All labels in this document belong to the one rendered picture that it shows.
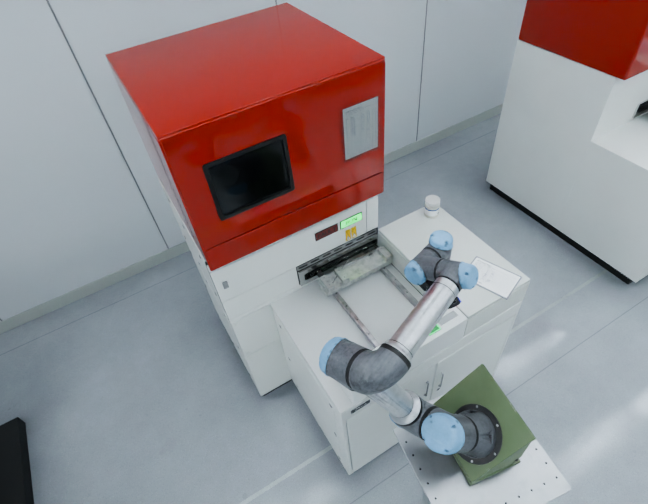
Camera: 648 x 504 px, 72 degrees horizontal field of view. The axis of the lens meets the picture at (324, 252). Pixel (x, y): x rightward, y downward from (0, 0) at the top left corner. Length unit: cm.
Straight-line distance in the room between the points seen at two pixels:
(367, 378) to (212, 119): 87
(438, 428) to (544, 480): 46
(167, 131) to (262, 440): 183
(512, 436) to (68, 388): 261
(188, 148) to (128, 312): 220
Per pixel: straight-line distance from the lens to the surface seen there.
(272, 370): 257
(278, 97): 150
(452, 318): 189
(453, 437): 149
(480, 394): 170
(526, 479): 181
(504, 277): 205
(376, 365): 118
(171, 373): 307
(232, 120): 146
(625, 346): 328
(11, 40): 288
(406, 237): 215
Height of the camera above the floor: 249
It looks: 46 degrees down
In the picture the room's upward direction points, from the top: 7 degrees counter-clockwise
